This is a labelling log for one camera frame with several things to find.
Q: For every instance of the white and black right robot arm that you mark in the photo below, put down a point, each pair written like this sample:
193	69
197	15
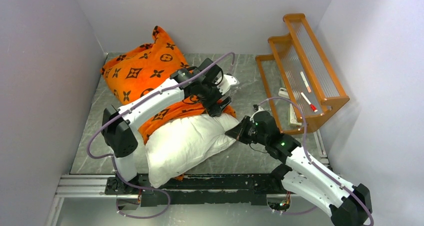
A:
302	174

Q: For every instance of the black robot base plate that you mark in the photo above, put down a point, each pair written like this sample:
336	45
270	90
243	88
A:
256	189

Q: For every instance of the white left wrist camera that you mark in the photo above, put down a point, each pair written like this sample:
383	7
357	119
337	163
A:
227	83

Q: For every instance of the white pink test strip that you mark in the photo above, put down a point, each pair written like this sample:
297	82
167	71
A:
305	81

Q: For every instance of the white pillow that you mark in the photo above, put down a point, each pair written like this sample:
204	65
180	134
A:
184	143

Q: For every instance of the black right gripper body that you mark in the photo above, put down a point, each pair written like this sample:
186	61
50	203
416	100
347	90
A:
262	139

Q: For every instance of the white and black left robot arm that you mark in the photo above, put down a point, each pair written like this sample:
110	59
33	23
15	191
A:
119	125

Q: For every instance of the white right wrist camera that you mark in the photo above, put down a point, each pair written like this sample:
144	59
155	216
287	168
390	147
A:
257	110

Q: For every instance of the orange wooden shelf rack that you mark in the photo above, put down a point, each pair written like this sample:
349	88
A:
306	73

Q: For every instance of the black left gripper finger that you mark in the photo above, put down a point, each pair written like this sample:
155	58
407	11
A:
221	104
215	110

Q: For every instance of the orange patterned pillowcase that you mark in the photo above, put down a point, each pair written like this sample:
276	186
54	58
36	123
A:
136	73

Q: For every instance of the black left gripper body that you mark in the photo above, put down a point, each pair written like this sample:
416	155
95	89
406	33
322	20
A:
209	94

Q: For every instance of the red capped white marker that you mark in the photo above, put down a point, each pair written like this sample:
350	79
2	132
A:
311	105

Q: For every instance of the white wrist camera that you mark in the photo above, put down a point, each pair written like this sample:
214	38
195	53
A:
227	83
257	110

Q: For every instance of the small white box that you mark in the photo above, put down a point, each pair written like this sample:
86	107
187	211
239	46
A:
283	93

